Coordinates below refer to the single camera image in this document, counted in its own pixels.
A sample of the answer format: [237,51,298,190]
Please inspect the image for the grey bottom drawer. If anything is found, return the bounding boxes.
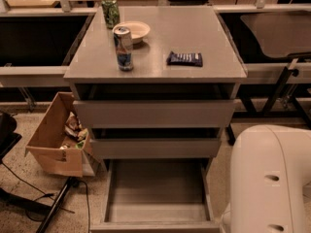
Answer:
[90,159,221,233]

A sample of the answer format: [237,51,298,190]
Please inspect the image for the grey drawer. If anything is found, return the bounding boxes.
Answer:
[72,83,237,129]
[90,159,221,233]
[90,128,221,159]

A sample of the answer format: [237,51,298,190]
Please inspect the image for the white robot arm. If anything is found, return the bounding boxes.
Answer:
[221,125,311,233]

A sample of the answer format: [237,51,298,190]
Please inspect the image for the grey drawer cabinet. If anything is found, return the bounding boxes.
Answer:
[63,5,248,173]

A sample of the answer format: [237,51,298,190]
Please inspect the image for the grey top drawer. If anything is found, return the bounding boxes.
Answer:
[72,83,237,129]

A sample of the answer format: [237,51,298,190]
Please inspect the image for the grey middle drawer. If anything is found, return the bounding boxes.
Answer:
[90,128,221,159]

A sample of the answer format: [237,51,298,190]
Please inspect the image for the dark blue snack packet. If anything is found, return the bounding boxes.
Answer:
[166,51,203,67]

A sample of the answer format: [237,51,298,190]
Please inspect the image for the blue silver drink can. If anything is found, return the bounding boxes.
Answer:
[113,25,133,71]

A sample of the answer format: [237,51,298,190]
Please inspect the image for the white paper bowl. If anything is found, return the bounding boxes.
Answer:
[119,21,151,44]

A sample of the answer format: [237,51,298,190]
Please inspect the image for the cardboard box with trash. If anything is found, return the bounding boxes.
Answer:
[26,92,99,177]

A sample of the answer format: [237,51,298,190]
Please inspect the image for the black stand leg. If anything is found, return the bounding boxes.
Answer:
[36,177,77,233]

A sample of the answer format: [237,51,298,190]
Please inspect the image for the green drink can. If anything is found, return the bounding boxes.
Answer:
[101,0,120,29]

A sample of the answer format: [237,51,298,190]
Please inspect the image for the dark office chair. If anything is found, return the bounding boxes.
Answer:
[226,11,311,147]

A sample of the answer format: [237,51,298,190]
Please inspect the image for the black chair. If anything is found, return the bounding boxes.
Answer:
[0,112,21,162]

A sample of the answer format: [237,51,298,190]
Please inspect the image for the black floor cable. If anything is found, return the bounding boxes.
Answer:
[0,160,91,233]

